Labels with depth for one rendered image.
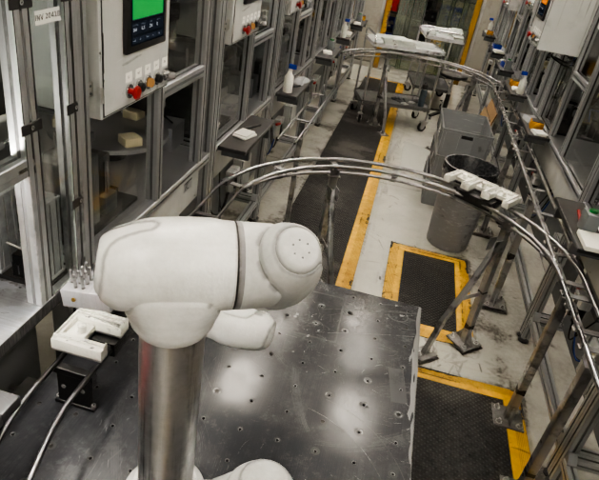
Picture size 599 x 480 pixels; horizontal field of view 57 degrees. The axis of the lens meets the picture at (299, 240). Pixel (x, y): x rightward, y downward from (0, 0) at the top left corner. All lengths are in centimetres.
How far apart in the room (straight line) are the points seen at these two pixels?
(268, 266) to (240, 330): 59
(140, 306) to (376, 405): 111
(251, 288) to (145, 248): 15
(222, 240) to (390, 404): 113
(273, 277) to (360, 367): 115
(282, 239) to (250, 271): 6
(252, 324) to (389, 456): 57
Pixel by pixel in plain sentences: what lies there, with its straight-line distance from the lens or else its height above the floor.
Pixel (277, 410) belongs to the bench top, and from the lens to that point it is 168.
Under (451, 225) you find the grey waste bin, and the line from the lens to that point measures 402.
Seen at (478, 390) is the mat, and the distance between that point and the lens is 303.
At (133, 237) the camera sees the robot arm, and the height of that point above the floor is 151.
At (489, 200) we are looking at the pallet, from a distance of 295.
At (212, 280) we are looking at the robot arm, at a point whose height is 147.
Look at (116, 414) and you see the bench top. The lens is 165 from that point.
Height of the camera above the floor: 191
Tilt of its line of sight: 30 degrees down
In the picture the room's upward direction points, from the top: 10 degrees clockwise
